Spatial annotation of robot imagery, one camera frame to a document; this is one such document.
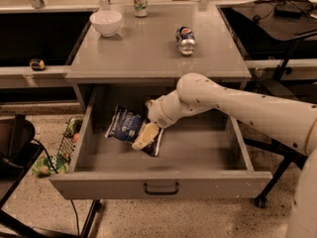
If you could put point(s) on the upright green soda can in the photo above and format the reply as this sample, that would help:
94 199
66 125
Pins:
141 8

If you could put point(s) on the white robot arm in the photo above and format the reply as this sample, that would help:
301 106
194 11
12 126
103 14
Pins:
291 123

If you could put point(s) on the blue chip bag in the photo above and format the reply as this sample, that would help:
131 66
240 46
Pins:
126 125

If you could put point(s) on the black rolling stand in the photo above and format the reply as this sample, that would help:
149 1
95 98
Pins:
303 90

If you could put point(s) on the blue Pepsi can lying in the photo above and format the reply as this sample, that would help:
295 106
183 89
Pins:
185 40

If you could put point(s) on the green snack bag on floor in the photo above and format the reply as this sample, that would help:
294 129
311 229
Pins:
46 166

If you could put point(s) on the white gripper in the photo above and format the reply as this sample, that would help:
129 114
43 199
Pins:
156 113

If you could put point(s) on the black drawer handle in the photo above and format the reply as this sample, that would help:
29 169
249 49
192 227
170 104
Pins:
161 190

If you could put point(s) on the black table with devices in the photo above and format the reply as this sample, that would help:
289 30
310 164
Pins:
273 29

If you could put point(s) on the wire basket with items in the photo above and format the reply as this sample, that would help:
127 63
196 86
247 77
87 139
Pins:
67 144

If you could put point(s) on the open grey drawer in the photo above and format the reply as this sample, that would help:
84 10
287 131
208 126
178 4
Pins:
205 154

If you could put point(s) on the yellow black tape measure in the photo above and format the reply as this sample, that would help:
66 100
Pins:
37 64

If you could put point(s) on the white bowl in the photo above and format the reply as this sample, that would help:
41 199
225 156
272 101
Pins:
106 23

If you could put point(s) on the grey cabinet with counter top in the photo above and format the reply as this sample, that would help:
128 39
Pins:
145 50

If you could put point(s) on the black chair at left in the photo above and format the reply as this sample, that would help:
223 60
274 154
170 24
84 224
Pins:
19 150

